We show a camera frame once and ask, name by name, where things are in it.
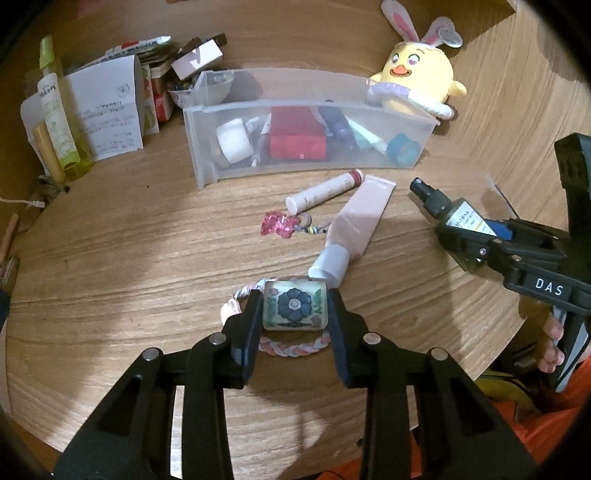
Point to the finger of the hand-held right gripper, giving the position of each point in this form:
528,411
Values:
466,249
501,230

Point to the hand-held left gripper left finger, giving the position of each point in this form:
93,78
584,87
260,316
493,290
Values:
247,332

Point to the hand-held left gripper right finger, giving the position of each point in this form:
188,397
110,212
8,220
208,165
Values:
339,332

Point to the dark green spray bottle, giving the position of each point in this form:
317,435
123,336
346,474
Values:
443,205

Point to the blue tape roll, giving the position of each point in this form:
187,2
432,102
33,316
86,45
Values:
402,150

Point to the teal small tube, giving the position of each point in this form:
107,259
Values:
367,136

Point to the purple small bottle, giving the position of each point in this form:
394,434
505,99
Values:
339,129

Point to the white patterned pen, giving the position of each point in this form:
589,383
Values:
261,143

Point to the white tape roll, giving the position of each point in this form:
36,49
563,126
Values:
233,141

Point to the red paper packet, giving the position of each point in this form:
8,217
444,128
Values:
295,136

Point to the clear plastic storage bin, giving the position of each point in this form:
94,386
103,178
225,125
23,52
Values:
203,134

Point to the person's right hand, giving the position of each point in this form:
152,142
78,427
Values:
551,346

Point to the pink cream tube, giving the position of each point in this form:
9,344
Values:
360,217

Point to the white tube red cap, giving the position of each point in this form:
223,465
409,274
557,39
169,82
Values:
323,191

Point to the person's orange clothing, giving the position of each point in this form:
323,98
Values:
554,434

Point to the yellow chick plush toy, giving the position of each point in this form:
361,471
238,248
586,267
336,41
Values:
418,69

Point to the eyeglasses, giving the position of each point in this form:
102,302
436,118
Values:
51,187

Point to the white bowl of beads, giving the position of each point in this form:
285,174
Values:
205,87

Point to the red green snack box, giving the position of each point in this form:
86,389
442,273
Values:
157,99

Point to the white printed paper sheet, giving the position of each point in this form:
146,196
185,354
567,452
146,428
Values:
106,110

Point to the white brown small box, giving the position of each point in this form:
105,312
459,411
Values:
196,55

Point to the yellow green spray bottle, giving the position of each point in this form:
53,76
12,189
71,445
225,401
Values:
60,120

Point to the stack of flat packets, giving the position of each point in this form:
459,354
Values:
134,48

